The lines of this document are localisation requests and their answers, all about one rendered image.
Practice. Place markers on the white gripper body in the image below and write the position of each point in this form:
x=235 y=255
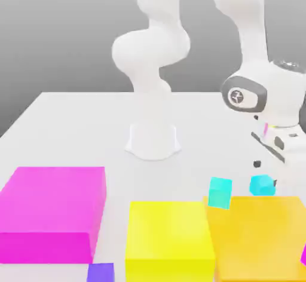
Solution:
x=267 y=154

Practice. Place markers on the small cyan cube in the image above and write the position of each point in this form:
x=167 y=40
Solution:
x=261 y=186

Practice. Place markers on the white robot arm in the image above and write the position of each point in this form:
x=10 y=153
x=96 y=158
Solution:
x=153 y=47

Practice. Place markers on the small turquoise cube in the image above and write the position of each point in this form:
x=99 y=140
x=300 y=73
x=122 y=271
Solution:
x=219 y=194

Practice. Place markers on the small magenta cube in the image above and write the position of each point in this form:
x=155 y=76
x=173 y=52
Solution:
x=303 y=255

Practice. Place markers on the small purple cube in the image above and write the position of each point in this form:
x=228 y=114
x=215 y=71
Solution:
x=100 y=273

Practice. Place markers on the large orange box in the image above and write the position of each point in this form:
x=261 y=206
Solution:
x=260 y=236

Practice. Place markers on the large yellow box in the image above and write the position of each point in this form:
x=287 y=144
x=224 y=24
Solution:
x=167 y=236

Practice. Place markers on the large magenta box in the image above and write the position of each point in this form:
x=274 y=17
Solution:
x=47 y=205

